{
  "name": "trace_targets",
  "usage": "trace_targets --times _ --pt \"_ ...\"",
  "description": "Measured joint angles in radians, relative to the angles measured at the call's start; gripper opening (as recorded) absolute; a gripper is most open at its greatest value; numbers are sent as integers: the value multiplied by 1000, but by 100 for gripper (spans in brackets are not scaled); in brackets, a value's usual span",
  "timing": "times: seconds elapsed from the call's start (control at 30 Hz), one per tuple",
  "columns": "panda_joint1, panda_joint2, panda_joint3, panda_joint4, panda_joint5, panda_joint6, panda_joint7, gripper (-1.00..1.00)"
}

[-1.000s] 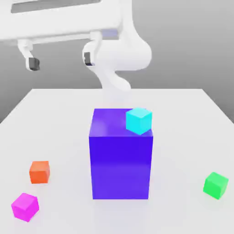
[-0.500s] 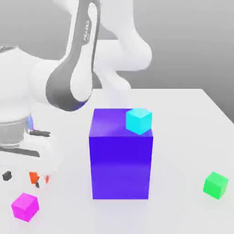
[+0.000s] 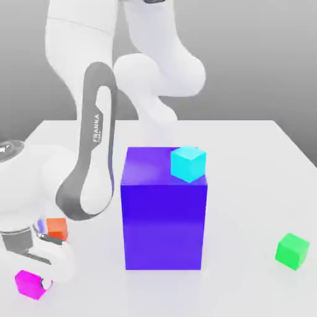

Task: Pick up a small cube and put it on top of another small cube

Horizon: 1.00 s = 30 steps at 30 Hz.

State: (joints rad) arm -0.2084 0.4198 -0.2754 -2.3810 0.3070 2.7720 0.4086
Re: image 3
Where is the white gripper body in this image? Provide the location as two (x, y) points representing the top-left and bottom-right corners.
(17, 243), (77, 284)

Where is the small magenta cube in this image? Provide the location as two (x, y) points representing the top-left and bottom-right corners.
(14, 269), (53, 301)

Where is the small orange cube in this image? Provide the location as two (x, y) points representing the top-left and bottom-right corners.
(46, 217), (69, 241)

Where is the small cyan cube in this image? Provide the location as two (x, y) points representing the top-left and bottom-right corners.
(170, 145), (207, 184)

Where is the small green cube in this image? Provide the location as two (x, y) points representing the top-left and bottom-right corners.
(274, 232), (311, 271)

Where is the large blue box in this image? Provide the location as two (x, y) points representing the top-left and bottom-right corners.
(119, 146), (208, 271)

